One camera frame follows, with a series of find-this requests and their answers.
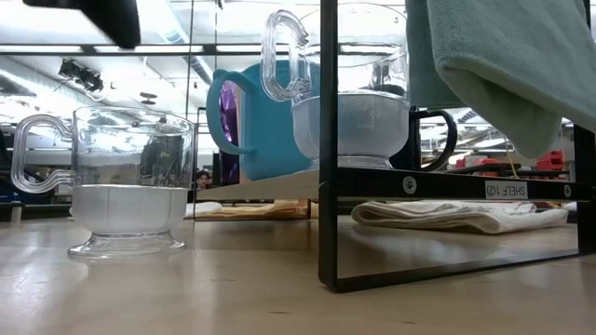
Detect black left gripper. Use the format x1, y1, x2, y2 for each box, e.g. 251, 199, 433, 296
21, 0, 142, 50

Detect clear plastic cup with handle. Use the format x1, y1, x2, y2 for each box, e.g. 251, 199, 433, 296
260, 2, 412, 171
9, 105, 196, 261

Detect blue plastic mug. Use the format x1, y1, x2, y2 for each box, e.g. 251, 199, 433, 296
206, 60, 323, 181

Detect long wooden board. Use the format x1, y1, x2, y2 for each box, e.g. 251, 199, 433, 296
194, 0, 596, 294

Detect black mug with handle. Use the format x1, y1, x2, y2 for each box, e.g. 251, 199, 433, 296
372, 64, 460, 173

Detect black ceiling spotlight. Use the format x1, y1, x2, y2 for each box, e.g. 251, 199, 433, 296
58, 58, 104, 94

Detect yellow towel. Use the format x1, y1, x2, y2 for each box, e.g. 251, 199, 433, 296
195, 199, 312, 221

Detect light teal towel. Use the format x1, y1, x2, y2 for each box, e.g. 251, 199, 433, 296
404, 0, 596, 159

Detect flat red object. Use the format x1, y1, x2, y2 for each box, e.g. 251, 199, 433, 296
454, 156, 502, 169

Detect white plaid towel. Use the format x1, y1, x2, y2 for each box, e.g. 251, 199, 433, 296
351, 199, 570, 235

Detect red plastic bin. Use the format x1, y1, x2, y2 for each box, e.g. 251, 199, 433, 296
535, 149, 566, 172

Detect thin yellow cord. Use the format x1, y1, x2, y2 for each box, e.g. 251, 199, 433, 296
506, 148, 520, 179

